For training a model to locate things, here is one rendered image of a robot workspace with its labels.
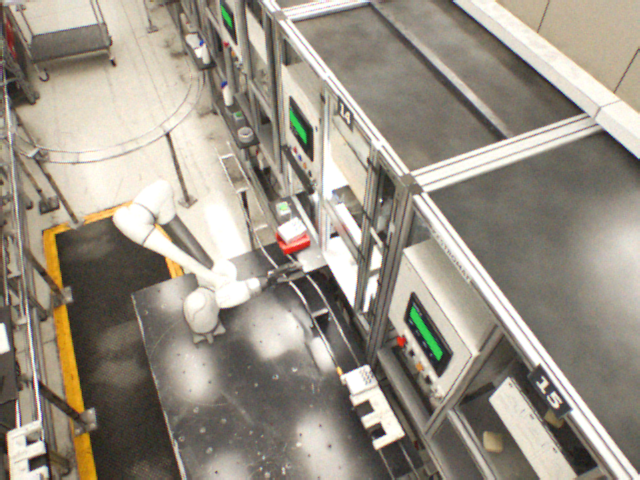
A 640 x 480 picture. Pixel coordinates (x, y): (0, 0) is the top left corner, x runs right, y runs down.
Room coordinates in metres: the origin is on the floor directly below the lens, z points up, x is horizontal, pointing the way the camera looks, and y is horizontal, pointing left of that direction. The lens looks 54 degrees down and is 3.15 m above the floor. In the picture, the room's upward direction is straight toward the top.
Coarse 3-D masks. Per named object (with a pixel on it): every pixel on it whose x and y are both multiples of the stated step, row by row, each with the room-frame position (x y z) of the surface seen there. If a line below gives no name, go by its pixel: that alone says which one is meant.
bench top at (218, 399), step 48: (144, 288) 1.47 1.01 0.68; (192, 288) 1.47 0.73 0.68; (288, 288) 1.48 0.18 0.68; (144, 336) 1.16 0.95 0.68; (240, 336) 1.17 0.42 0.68; (288, 336) 1.17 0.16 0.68; (336, 336) 1.18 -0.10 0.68; (192, 384) 0.90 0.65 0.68; (240, 384) 0.90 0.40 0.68; (288, 384) 0.91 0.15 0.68; (336, 384) 0.91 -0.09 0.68; (192, 432) 0.66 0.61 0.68; (240, 432) 0.66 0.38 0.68; (288, 432) 0.66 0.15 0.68; (336, 432) 0.66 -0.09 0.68; (384, 432) 0.66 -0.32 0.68
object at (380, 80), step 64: (384, 0) 2.20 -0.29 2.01; (448, 0) 2.22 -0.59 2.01; (320, 64) 1.67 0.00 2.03; (384, 64) 1.70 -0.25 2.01; (448, 64) 1.71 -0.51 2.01; (512, 64) 1.72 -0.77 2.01; (384, 128) 1.32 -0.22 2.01; (448, 128) 1.33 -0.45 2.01; (512, 128) 1.33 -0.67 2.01; (384, 256) 1.07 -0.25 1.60
